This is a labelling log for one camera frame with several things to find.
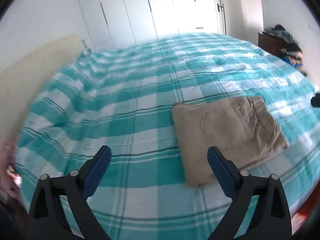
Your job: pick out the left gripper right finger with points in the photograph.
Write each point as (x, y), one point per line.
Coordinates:
(271, 218)

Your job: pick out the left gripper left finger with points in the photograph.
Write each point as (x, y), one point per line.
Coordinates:
(47, 219)

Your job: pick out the beige pants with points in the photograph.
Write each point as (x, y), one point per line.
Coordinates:
(241, 127)

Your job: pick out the cream headboard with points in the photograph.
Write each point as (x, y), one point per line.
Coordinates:
(22, 81)

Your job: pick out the teal plaid bed sheet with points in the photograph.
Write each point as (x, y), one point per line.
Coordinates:
(123, 99)

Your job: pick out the dark wooden nightstand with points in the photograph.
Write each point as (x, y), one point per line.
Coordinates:
(270, 44)

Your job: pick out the white wardrobe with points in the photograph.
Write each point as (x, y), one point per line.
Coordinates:
(117, 24)

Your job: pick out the black door handle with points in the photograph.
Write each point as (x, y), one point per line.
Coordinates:
(220, 7)

